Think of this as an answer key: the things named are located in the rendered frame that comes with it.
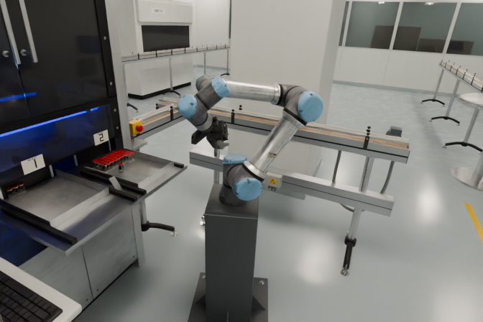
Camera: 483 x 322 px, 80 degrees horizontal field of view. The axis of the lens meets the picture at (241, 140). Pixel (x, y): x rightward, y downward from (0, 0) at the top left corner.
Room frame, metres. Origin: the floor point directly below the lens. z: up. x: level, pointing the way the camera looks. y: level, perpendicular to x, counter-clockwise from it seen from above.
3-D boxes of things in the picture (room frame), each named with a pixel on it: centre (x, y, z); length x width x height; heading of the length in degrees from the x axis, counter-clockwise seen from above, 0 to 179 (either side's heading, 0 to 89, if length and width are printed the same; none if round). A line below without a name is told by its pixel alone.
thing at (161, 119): (1.92, 0.66, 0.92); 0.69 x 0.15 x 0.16; 156
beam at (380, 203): (1.95, -0.30, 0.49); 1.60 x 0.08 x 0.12; 66
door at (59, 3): (1.29, 0.77, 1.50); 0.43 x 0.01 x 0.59; 156
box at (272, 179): (1.90, -0.26, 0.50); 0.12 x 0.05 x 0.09; 66
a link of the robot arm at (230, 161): (1.20, 0.02, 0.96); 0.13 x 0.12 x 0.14; 19
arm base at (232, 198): (1.21, 0.02, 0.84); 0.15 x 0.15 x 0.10
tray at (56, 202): (1.01, 0.78, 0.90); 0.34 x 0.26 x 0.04; 66
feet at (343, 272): (1.71, -0.85, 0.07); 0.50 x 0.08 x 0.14; 156
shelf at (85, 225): (1.14, 0.64, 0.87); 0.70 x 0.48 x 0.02; 156
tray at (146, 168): (1.28, 0.56, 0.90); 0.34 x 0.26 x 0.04; 66
